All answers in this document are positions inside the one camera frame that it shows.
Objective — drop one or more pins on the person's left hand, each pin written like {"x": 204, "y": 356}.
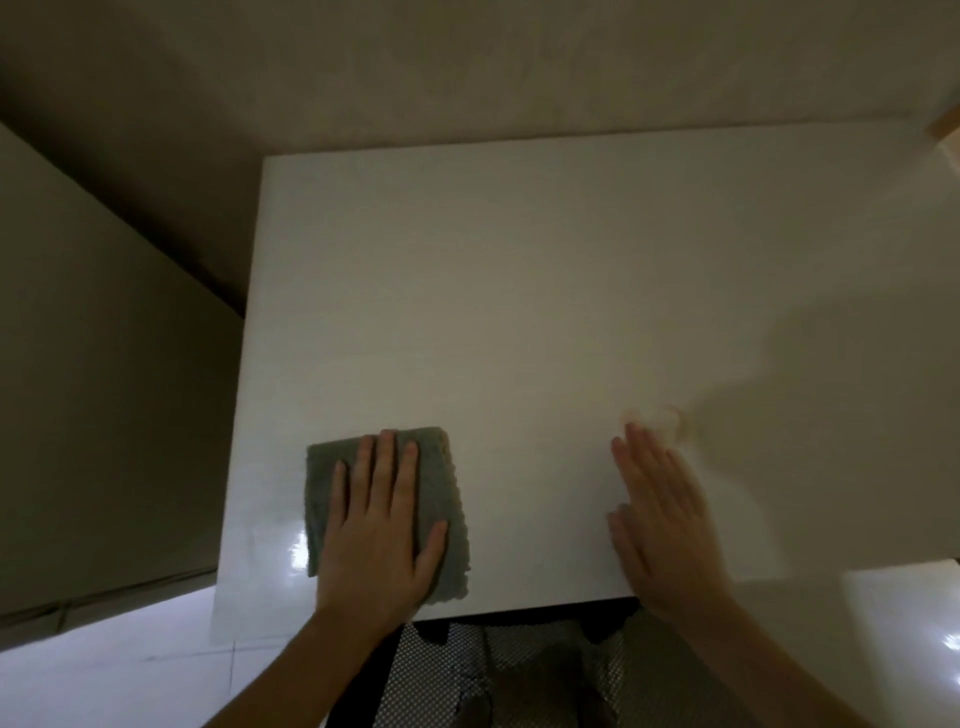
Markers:
{"x": 375, "y": 555}

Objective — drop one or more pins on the person's right hand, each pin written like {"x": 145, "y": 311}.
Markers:
{"x": 667, "y": 540}

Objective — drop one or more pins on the grey-green wiping cloth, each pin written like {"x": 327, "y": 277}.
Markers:
{"x": 442, "y": 487}

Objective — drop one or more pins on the person's left forearm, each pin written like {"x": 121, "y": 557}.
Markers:
{"x": 300, "y": 675}

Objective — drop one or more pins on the person's dotted trousers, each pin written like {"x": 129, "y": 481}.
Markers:
{"x": 540, "y": 675}

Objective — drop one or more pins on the white wooden table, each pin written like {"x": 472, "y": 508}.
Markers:
{"x": 525, "y": 300}

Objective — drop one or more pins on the wooden doorway frame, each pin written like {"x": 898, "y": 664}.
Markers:
{"x": 946, "y": 124}

